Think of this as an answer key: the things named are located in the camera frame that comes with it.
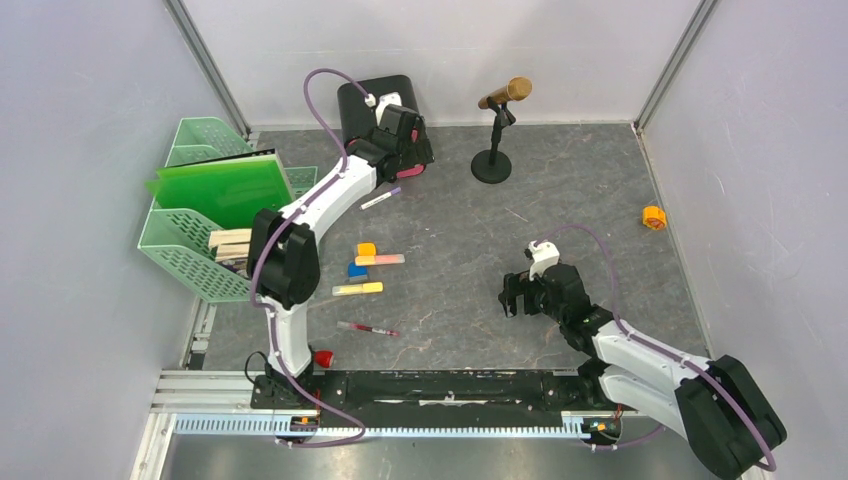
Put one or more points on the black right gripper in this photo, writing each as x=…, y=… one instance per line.
x=514, y=284

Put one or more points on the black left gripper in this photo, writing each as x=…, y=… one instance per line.
x=420, y=152

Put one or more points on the purple white marker pen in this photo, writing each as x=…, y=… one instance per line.
x=380, y=198

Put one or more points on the black pink drawer organizer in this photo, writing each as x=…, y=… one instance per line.
x=361, y=135

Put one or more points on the yellow eraser block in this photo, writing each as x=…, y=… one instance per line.
x=366, y=249

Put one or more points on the orange highlighter marker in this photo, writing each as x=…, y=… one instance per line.
x=379, y=260

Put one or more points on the red gel pen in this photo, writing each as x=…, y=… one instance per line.
x=365, y=328

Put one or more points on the yellow highlighter marker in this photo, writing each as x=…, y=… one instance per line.
x=357, y=289

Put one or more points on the blue eraser block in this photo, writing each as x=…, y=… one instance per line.
x=356, y=273

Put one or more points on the green clip file folder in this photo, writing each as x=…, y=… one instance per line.
x=228, y=195

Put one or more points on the red black stamp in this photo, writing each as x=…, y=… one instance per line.
x=323, y=358

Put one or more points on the green mesh file rack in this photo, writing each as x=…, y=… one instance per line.
x=176, y=239

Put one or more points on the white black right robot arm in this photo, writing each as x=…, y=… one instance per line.
x=715, y=405

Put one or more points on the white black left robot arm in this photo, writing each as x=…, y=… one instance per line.
x=284, y=260

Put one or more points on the black microphone stand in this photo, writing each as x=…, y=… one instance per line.
x=492, y=166

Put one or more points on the gold microphone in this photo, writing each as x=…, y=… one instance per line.
x=517, y=89

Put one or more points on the orange tape measure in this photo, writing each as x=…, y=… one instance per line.
x=654, y=217

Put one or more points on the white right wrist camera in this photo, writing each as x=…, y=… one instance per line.
x=543, y=254

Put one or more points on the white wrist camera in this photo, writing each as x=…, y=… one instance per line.
x=378, y=105
x=543, y=254

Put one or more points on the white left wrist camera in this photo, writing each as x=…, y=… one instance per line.
x=378, y=105

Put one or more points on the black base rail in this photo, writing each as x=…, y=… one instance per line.
x=435, y=398

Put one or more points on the white cable duct strip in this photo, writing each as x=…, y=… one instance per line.
x=281, y=425

